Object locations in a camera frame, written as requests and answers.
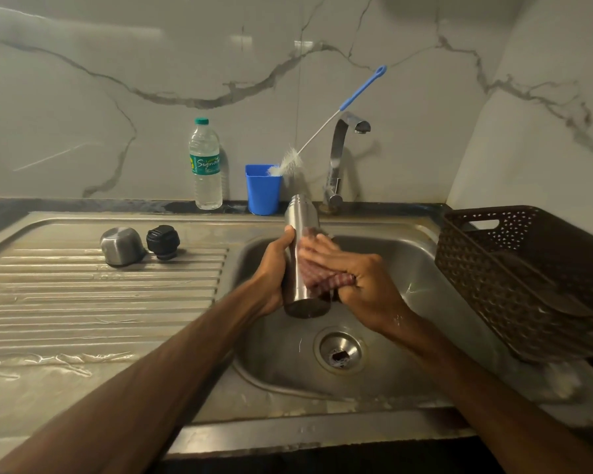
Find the person's left hand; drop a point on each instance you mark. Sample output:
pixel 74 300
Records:
pixel 269 277

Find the person's right hand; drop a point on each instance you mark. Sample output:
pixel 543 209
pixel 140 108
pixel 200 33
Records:
pixel 365 286

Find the person's right fingers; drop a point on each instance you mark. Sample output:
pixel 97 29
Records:
pixel 321 256

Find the person's left thumb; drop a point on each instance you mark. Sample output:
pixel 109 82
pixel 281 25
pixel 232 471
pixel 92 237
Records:
pixel 285 241

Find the stainless steel flask bottle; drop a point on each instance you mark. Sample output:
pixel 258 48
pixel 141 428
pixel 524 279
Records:
pixel 301 227

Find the red scrubbing cloth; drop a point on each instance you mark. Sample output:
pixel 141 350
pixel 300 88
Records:
pixel 321 278

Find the person's left forearm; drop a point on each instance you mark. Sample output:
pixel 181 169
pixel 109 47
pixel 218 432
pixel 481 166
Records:
pixel 138 389

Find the person's right forearm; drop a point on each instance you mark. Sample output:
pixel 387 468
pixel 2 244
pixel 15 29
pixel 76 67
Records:
pixel 489 404

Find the blue plastic cup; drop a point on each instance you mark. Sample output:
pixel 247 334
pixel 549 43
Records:
pixel 262 190

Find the steel sink faucet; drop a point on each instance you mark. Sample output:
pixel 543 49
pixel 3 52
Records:
pixel 337 162

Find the sink drain strainer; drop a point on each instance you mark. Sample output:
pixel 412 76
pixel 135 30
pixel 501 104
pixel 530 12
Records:
pixel 340 350

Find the clear plastic water bottle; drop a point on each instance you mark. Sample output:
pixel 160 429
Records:
pixel 205 165

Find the black flask stopper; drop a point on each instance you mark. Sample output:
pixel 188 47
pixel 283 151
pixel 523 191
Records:
pixel 163 241

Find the steel flask cup lid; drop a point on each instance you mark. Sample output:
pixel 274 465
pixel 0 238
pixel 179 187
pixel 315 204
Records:
pixel 122 246

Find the stainless steel sink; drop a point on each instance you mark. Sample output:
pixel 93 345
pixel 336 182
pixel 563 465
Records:
pixel 128 310

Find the brown plastic basket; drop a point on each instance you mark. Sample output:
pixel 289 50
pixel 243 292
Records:
pixel 524 276

